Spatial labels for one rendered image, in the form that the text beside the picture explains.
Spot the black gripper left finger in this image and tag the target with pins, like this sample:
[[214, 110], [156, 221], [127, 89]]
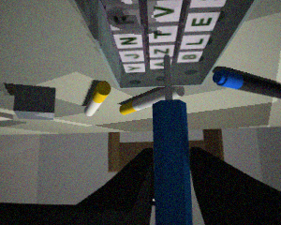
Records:
[[126, 199]]

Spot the white and yellow cylinder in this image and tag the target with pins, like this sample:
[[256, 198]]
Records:
[[149, 100], [100, 93]]

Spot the grey letter keyboard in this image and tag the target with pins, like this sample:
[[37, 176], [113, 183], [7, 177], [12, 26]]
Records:
[[133, 36]]

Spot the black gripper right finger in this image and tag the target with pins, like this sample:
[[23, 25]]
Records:
[[228, 196]]

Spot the dark grey cube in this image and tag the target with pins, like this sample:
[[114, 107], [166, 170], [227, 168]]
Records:
[[31, 102]]

